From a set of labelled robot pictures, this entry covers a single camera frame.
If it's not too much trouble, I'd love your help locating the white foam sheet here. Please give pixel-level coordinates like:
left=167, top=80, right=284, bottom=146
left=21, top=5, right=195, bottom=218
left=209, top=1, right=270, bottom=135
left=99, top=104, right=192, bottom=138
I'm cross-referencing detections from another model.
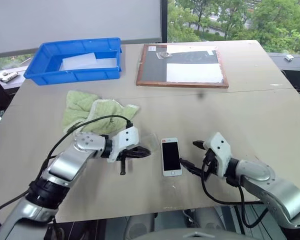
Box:
left=59, top=51, right=116, bottom=72

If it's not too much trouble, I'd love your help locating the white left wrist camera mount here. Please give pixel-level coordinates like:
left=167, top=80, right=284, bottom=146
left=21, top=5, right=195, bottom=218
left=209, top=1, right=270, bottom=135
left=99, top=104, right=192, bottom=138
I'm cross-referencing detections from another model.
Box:
left=106, top=126, right=140, bottom=163

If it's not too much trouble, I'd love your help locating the light grey robot torso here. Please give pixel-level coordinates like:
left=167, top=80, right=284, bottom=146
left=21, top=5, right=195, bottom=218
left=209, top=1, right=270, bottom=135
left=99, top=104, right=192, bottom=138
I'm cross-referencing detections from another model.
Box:
left=132, top=228, right=266, bottom=240

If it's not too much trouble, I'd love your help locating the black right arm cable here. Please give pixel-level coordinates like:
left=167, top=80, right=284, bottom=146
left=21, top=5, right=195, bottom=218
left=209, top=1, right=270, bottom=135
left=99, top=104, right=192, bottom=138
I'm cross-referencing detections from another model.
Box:
left=201, top=154, right=270, bottom=228

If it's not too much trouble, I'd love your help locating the white roller blind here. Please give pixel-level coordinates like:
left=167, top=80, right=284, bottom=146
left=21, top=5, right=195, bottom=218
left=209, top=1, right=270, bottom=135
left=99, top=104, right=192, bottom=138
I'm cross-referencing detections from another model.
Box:
left=0, top=0, right=164, bottom=55

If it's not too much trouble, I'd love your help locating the dark window frame post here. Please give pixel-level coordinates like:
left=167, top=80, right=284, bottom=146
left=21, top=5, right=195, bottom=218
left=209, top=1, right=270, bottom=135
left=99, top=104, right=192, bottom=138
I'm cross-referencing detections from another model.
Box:
left=160, top=0, right=169, bottom=44

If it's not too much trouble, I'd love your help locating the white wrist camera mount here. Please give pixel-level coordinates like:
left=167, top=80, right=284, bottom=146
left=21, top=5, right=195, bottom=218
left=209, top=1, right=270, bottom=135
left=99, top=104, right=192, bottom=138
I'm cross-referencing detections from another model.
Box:
left=202, top=131, right=233, bottom=180
left=106, top=126, right=140, bottom=163

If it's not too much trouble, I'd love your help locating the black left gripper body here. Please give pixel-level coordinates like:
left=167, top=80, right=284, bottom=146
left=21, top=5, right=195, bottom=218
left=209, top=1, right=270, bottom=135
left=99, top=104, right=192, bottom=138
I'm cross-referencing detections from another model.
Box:
left=116, top=146, right=141, bottom=161

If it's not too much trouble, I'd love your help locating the white smartphone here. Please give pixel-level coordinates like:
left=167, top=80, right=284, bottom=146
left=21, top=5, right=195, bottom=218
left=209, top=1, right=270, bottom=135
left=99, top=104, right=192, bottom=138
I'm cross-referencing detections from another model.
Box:
left=160, top=136, right=183, bottom=178

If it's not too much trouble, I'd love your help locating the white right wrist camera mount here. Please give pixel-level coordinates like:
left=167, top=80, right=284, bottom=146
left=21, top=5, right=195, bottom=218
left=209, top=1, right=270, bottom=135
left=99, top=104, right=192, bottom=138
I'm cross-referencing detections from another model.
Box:
left=202, top=131, right=233, bottom=180

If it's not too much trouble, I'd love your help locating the large white paper sheet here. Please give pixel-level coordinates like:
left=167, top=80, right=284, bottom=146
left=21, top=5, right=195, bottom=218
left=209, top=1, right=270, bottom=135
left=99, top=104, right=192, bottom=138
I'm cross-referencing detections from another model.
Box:
left=165, top=62, right=225, bottom=84

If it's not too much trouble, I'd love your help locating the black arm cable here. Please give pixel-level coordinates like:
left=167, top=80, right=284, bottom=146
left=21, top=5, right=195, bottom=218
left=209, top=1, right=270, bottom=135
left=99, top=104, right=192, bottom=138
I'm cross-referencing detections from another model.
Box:
left=0, top=114, right=134, bottom=227
left=201, top=154, right=270, bottom=228

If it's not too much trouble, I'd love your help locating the narrow white paper strip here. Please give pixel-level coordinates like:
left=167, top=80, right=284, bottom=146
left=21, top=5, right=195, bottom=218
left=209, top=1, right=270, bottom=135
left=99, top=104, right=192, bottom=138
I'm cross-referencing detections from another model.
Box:
left=165, top=44, right=219, bottom=55

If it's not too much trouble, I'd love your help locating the grey rounded robot part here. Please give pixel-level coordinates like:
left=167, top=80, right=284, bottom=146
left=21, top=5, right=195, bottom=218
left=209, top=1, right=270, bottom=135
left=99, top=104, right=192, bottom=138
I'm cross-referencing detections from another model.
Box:
left=123, top=213, right=156, bottom=240

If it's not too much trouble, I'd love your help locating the white device on sill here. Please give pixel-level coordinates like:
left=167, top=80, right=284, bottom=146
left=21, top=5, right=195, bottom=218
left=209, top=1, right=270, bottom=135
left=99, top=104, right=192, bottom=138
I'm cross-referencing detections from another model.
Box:
left=0, top=70, right=19, bottom=83

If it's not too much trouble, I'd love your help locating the wood framed black board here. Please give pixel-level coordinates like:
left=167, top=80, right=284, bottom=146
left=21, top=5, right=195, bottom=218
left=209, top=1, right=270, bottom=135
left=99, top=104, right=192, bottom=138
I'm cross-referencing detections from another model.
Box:
left=135, top=43, right=230, bottom=89

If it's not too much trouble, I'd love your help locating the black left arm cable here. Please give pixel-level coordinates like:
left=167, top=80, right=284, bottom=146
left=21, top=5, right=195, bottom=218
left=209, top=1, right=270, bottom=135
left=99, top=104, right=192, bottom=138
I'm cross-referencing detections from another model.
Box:
left=0, top=114, right=134, bottom=227

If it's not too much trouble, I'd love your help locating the blue plastic bin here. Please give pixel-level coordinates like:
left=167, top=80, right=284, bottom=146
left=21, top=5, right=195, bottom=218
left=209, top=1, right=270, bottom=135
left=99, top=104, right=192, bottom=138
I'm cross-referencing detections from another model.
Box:
left=23, top=37, right=123, bottom=87

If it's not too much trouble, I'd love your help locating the green towel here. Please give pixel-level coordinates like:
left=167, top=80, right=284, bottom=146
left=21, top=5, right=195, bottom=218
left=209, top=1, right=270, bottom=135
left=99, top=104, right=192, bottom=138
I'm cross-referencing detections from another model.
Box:
left=62, top=90, right=141, bottom=135

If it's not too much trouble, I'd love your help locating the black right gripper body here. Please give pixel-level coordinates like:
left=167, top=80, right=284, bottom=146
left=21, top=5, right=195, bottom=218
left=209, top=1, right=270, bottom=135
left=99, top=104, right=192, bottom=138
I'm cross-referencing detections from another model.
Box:
left=201, top=148, right=221, bottom=176

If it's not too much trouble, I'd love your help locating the small clear plastic bag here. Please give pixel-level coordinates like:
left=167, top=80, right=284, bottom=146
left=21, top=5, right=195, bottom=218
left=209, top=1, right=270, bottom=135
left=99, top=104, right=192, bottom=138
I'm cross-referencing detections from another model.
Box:
left=156, top=50, right=174, bottom=60

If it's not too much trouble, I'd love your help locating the clear plastic film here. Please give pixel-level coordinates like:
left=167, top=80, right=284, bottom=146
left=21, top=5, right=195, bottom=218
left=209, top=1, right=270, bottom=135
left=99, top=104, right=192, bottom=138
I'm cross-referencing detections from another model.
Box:
left=141, top=133, right=159, bottom=152

